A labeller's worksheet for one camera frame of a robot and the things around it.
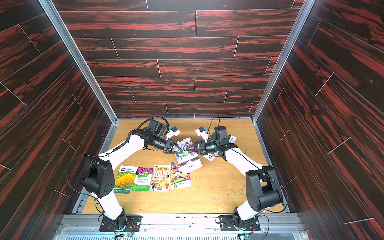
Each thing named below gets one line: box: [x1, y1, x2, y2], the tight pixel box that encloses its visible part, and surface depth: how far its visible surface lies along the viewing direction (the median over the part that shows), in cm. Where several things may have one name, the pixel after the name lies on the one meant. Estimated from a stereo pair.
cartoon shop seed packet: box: [150, 164, 171, 192], surface depth 90 cm
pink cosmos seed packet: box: [202, 152, 218, 162], surface depth 100 cm
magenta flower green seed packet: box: [132, 167, 154, 191], surface depth 90 cm
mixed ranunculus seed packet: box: [170, 162, 192, 189], surface depth 91 cm
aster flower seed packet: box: [175, 137, 203, 175], surface depth 78 cm
